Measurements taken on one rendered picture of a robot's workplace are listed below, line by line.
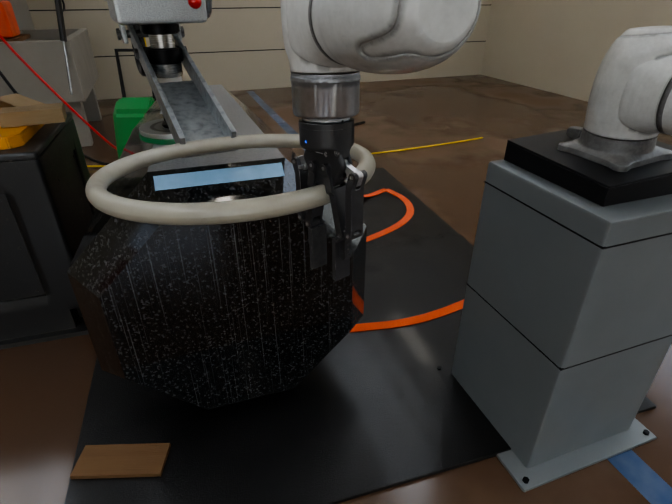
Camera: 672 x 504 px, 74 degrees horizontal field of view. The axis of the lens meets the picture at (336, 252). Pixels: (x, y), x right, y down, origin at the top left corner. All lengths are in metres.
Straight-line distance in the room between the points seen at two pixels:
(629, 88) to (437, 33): 0.79
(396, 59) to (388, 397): 1.30
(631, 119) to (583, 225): 0.25
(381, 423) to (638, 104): 1.09
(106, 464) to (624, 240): 1.44
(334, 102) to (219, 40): 6.02
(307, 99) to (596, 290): 0.79
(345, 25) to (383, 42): 0.05
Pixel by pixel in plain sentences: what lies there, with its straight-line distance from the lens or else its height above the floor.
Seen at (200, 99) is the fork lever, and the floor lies 0.95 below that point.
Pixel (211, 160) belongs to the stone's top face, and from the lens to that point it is 1.21.
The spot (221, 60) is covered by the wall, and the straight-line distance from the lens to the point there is 6.61.
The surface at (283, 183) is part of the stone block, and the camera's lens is 1.16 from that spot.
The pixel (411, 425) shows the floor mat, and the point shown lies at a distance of 1.53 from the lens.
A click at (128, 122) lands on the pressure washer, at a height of 0.46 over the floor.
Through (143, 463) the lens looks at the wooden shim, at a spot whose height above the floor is 0.03.
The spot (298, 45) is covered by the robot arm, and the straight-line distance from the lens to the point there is 0.57.
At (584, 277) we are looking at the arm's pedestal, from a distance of 1.12.
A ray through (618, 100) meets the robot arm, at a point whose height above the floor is 0.99.
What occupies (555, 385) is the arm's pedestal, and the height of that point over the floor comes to 0.34.
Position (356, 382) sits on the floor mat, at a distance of 1.63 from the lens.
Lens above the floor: 1.20
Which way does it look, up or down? 30 degrees down
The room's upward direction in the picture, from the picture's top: straight up
